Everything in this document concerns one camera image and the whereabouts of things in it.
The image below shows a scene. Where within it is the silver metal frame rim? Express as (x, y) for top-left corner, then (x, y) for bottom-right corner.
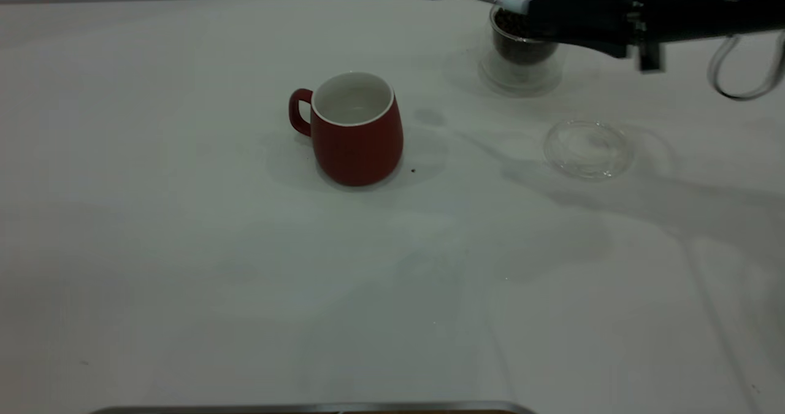
(89, 401), (537, 414)

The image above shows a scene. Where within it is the red ceramic mug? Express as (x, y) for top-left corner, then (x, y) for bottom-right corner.
(289, 72), (405, 187)

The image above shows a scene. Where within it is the round clear glass dish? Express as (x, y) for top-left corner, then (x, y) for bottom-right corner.
(543, 118), (634, 180)

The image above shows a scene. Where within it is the grey looped robot cable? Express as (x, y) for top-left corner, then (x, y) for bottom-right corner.
(708, 31), (785, 101)

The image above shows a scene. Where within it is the dark beans heap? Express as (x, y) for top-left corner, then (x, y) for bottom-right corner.
(494, 9), (560, 66)

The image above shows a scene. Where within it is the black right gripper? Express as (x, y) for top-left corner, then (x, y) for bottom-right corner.
(527, 0), (785, 59)

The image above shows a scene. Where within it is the double-walled glass cup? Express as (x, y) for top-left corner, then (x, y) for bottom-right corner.
(480, 0), (568, 97)

